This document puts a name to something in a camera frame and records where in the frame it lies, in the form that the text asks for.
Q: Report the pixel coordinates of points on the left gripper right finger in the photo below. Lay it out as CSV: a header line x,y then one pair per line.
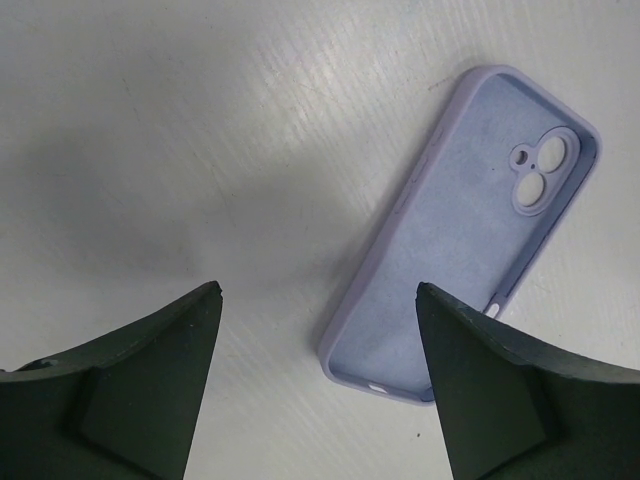
x,y
514,407

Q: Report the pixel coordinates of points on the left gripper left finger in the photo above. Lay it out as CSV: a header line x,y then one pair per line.
x,y
122,406

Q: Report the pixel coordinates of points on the lavender phone case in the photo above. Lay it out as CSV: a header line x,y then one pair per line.
x,y
499,172

